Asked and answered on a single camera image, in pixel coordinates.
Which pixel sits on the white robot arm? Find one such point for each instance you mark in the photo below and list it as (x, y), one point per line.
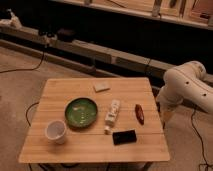
(185, 82)

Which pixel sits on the white ceramic cup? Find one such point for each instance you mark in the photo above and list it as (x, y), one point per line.
(55, 131)

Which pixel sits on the small beige sponge block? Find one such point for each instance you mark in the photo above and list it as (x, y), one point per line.
(101, 86)

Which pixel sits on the green round plate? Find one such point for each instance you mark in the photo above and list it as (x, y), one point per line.
(81, 113)

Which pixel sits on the wooden table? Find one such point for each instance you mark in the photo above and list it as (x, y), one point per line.
(92, 145)

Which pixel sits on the black smartphone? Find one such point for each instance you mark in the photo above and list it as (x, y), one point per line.
(124, 137)

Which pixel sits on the dark object on ledge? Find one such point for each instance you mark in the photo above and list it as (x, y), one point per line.
(66, 35)

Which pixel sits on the white crumpled object on ledge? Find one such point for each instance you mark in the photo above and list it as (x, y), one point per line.
(13, 21)

